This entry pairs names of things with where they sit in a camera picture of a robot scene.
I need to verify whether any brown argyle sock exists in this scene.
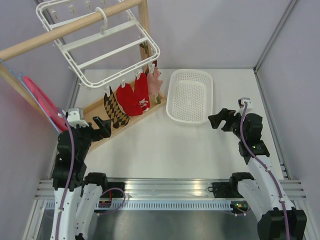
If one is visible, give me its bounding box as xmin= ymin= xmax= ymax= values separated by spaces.
xmin=104 ymin=91 xmax=130 ymax=129

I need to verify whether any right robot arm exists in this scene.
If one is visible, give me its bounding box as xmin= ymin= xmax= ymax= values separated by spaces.
xmin=208 ymin=108 xmax=307 ymax=240

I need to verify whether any red sock white print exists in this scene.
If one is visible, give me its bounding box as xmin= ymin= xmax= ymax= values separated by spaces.
xmin=134 ymin=72 xmax=150 ymax=111

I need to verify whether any pink sock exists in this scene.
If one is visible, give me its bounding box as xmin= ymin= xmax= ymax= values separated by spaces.
xmin=147 ymin=68 xmax=163 ymax=96

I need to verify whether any white clip sock hanger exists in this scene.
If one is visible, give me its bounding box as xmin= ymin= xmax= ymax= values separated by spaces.
xmin=35 ymin=0 xmax=161 ymax=98

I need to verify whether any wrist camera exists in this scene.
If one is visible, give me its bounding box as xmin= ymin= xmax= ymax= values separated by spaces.
xmin=233 ymin=97 xmax=253 ymax=116
xmin=58 ymin=107 xmax=89 ymax=128

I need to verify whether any white perforated plastic basket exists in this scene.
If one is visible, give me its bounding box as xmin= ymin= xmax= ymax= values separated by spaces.
xmin=166 ymin=69 xmax=214 ymax=126

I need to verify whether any wooden drying rack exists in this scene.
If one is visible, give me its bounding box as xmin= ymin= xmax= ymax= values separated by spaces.
xmin=0 ymin=0 xmax=168 ymax=152

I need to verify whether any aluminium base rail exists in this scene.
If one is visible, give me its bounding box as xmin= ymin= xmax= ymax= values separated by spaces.
xmin=35 ymin=178 xmax=307 ymax=201

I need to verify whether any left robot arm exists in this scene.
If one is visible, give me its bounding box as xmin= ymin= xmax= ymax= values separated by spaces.
xmin=50 ymin=116 xmax=112 ymax=240

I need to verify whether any white slotted cable duct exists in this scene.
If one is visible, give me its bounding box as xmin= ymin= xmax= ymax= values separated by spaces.
xmin=45 ymin=200 xmax=233 ymax=211

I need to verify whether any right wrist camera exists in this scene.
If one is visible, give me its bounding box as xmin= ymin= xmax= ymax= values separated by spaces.
xmin=233 ymin=97 xmax=253 ymax=116

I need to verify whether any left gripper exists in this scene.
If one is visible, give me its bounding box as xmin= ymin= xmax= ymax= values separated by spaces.
xmin=65 ymin=115 xmax=111 ymax=161

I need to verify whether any brown sock behind post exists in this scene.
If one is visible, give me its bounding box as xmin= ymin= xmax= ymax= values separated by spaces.
xmin=139 ymin=42 xmax=149 ymax=55

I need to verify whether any plain red sock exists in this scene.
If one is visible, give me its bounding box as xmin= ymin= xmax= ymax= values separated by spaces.
xmin=116 ymin=83 xmax=143 ymax=117

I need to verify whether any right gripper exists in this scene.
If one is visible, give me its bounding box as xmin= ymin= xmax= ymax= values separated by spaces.
xmin=208 ymin=108 xmax=248 ymax=141

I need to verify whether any pink cloth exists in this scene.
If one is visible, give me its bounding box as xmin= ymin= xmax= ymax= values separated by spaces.
xmin=22 ymin=76 xmax=68 ymax=132

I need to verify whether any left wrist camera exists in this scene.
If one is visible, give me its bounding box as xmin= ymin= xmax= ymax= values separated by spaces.
xmin=58 ymin=107 xmax=89 ymax=128

